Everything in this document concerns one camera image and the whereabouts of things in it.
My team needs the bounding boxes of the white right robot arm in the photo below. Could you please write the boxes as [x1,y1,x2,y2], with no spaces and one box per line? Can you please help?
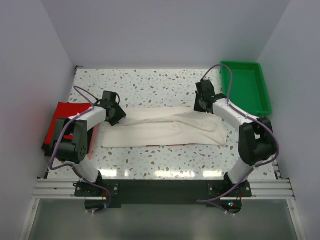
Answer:
[194,79,280,199]

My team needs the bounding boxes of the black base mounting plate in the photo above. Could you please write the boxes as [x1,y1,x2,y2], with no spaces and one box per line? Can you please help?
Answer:
[73,179,252,213]

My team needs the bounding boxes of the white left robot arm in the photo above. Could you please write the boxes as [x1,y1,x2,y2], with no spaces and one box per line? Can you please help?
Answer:
[45,91,127,199]

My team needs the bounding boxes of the white t shirt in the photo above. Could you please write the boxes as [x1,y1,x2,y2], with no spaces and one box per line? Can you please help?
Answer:
[102,106,227,148]

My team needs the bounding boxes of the red folded t shirt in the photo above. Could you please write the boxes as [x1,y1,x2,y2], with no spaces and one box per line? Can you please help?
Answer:
[42,101,92,151]

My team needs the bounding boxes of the green plastic tray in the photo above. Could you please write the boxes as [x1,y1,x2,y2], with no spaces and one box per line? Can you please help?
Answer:
[220,60,272,117]

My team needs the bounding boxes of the aluminium rail frame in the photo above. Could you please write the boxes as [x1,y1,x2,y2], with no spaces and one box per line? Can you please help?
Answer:
[18,119,308,240]

